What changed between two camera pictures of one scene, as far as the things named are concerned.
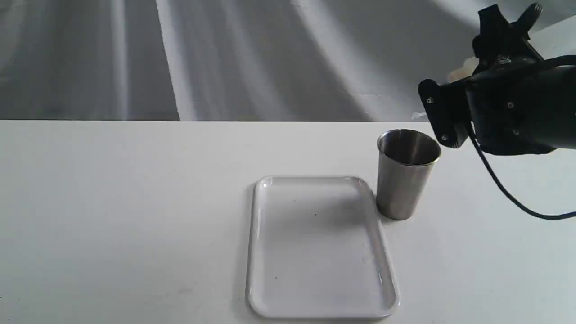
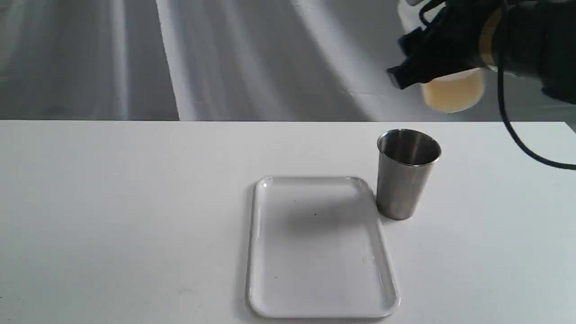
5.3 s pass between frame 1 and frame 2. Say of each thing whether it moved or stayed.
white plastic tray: stayed
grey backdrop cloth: stayed
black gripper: moved
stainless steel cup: stayed
